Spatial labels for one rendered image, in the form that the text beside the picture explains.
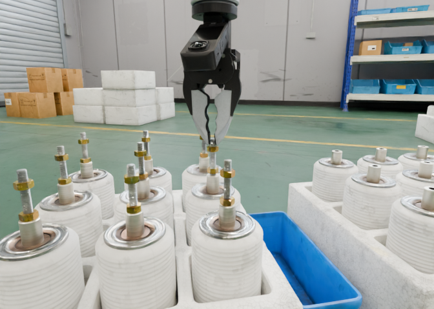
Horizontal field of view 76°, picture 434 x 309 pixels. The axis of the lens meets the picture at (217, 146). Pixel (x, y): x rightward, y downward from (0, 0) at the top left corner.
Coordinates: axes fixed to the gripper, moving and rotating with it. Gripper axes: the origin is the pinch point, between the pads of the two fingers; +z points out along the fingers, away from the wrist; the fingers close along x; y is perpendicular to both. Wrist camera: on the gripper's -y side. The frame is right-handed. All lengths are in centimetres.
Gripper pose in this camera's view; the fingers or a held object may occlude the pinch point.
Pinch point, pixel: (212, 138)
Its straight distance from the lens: 45.7
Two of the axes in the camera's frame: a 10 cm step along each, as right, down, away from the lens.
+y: 2.1, -2.2, 9.5
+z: 0.0, 9.7, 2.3
